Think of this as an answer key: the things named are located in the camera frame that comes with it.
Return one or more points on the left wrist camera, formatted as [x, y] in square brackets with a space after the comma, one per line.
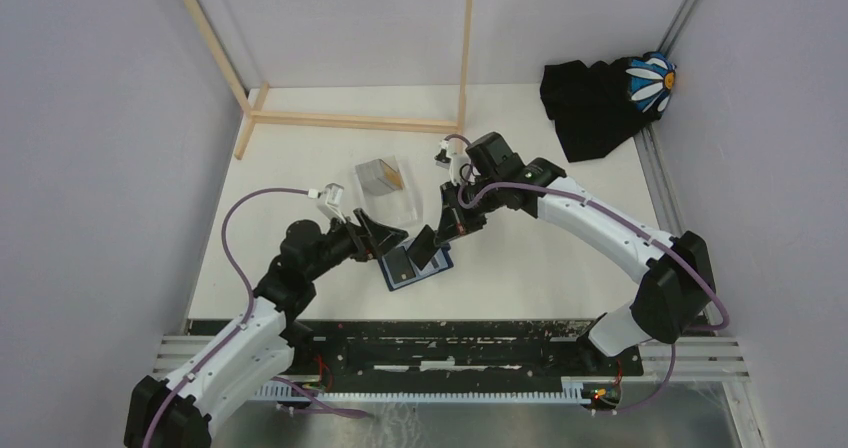
[328, 200]

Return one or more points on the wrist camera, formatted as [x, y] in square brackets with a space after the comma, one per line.
[451, 156]
[328, 200]

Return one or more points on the white slotted cable duct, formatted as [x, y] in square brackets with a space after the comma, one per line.
[570, 393]

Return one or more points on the black VIP credit card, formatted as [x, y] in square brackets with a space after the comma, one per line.
[399, 266]

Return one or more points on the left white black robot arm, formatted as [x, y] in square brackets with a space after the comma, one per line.
[188, 406]

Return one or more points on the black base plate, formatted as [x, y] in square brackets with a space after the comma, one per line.
[472, 356]

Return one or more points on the wooden frame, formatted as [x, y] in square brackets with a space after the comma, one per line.
[254, 113]

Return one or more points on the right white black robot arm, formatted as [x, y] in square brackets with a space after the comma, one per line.
[673, 273]

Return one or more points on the plain black credit card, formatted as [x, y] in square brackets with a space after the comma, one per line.
[423, 248]

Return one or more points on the blue leather card holder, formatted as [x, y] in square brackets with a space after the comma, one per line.
[440, 263]

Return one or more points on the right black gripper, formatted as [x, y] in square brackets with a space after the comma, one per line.
[455, 221]

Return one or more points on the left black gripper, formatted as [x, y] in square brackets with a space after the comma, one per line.
[361, 239]

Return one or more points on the black cloth with daisy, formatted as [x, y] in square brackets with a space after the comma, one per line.
[595, 108]

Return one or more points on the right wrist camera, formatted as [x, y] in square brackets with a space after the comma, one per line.
[451, 156]

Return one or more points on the silver credit card stack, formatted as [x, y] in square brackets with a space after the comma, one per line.
[379, 177]

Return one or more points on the clear plastic card box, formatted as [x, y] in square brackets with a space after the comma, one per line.
[402, 207]

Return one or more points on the aluminium rail frame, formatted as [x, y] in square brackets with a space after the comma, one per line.
[188, 406]

